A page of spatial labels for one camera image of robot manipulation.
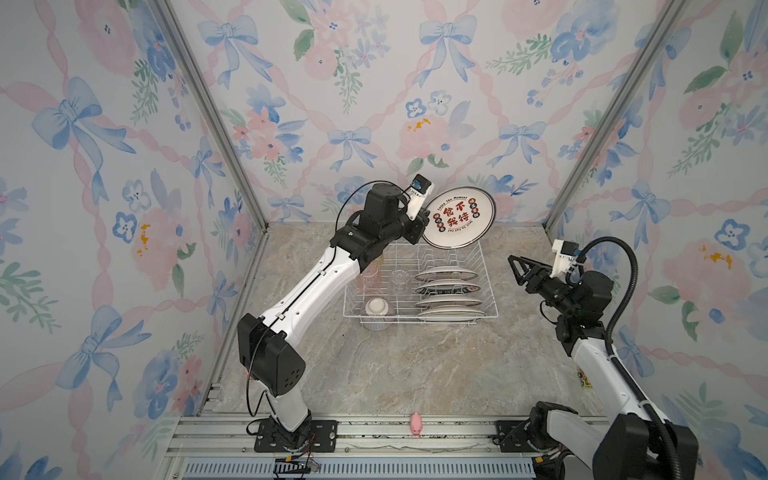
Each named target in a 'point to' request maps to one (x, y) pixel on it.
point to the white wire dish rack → (418, 258)
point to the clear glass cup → (399, 281)
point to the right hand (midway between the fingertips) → (514, 258)
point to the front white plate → (450, 315)
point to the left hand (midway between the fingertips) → (429, 207)
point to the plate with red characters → (459, 217)
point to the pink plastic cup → (368, 281)
